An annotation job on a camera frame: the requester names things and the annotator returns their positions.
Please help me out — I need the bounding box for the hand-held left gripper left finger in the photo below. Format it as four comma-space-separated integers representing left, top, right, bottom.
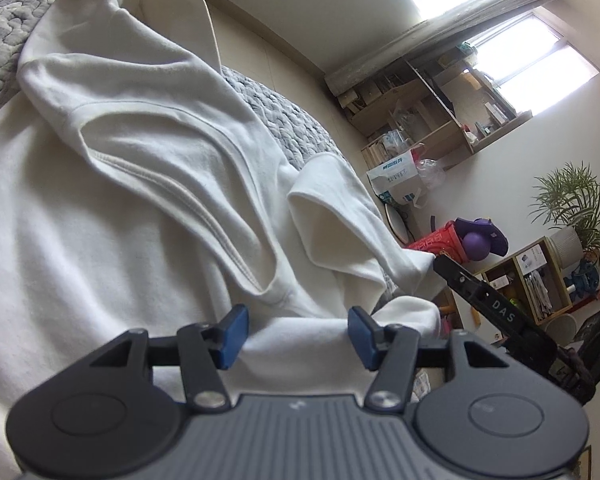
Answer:
90, 304, 251, 413

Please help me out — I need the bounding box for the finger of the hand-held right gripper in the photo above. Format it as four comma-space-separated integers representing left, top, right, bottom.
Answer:
432, 254, 486, 307

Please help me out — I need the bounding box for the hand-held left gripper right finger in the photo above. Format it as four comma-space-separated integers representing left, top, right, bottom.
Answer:
347, 305, 513, 413

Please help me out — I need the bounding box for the white T-shirt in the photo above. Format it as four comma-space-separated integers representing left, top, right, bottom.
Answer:
0, 0, 448, 480

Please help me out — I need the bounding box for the red basket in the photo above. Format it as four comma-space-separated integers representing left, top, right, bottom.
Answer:
406, 220, 470, 264

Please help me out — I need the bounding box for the wooden cube shelf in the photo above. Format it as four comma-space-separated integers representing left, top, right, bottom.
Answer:
472, 236, 574, 327

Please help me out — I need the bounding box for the purple plush toy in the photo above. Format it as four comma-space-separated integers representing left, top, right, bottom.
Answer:
452, 216, 511, 264

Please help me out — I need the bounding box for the white ribbed plant pot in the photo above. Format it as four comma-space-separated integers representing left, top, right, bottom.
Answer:
546, 225, 589, 264

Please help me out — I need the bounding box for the clear plastic bag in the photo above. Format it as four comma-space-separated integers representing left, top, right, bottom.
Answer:
414, 157, 454, 192

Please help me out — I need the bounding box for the white carton with blue print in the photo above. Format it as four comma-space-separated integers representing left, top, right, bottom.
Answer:
366, 149, 427, 207

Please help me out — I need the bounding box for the green potted plant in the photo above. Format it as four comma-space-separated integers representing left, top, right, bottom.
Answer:
529, 160, 600, 272

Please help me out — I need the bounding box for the wooden shelf unit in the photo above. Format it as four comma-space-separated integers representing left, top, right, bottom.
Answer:
339, 42, 534, 172

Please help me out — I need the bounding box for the small window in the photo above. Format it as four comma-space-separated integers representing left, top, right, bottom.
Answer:
466, 10, 600, 117

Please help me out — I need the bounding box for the grey patterned curtain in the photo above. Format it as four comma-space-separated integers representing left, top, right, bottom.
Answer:
324, 0, 565, 97

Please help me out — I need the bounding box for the grey checked quilted blanket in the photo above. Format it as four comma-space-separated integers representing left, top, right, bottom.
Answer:
0, 0, 398, 296

